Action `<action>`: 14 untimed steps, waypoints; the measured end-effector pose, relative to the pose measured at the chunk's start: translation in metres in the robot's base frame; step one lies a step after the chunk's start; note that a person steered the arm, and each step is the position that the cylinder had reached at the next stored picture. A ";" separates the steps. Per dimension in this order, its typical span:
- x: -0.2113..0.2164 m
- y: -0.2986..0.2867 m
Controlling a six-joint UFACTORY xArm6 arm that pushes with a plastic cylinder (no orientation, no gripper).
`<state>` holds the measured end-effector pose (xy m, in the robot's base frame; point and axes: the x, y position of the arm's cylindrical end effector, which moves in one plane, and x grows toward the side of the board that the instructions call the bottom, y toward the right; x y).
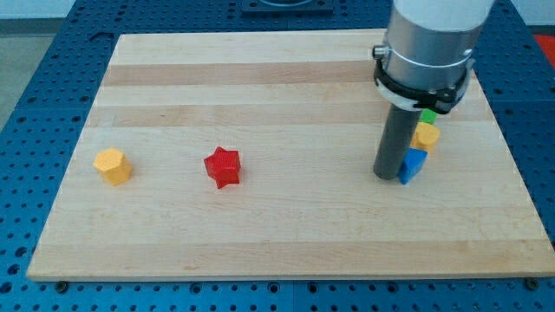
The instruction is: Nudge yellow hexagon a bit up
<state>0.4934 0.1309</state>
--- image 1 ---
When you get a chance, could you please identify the blue triangular block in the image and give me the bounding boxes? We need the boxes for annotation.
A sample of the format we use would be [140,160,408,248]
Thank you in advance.
[397,148,428,185]

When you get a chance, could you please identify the yellow hexagon block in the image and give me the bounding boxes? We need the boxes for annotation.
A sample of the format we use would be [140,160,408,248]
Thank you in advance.
[93,147,133,185]

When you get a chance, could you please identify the red star block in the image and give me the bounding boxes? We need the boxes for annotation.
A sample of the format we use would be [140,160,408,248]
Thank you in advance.
[204,146,241,189]

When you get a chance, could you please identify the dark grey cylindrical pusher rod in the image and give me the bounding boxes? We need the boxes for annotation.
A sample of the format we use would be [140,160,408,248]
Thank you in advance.
[373,104,421,180]

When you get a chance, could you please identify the yellow block right side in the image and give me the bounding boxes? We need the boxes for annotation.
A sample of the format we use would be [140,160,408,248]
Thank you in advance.
[410,122,441,153]

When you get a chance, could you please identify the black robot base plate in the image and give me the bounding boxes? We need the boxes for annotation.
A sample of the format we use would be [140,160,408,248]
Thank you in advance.
[239,0,334,15]

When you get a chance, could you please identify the green block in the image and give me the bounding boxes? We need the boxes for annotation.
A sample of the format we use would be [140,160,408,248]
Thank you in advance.
[420,108,438,125]

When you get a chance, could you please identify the wooden board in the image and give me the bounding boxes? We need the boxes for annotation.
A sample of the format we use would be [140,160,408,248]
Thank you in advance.
[27,29,554,282]

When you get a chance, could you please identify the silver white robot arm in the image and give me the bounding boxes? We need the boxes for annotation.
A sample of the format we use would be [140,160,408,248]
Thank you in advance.
[372,0,493,114]

